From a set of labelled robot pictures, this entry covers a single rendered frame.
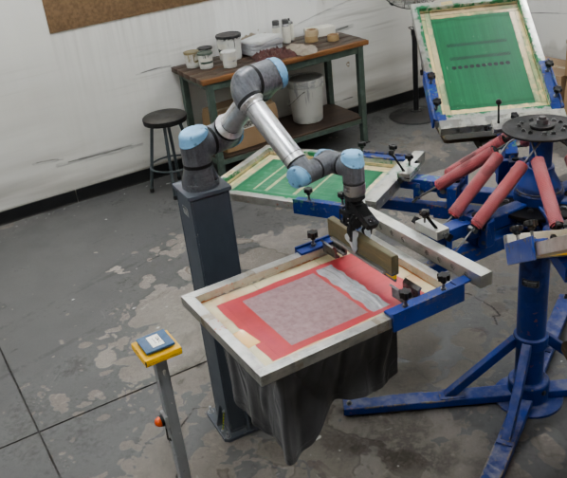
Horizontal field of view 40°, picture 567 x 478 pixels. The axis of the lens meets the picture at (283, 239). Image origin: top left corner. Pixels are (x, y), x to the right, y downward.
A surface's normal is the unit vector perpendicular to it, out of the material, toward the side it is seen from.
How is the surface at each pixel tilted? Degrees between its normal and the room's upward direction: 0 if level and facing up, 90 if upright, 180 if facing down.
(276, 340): 0
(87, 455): 0
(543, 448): 0
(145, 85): 90
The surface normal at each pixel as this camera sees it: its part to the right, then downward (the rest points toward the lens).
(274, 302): -0.11, -0.88
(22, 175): 0.51, 0.35
